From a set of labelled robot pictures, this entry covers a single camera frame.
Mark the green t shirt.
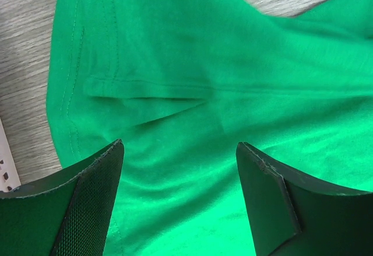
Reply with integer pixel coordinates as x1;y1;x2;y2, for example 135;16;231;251
46;0;372;255

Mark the white plastic laundry basket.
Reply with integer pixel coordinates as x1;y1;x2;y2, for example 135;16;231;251
0;122;21;192

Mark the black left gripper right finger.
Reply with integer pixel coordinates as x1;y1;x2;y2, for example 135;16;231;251
236;142;372;255

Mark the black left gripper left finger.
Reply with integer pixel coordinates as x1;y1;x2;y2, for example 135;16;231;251
1;139;124;256

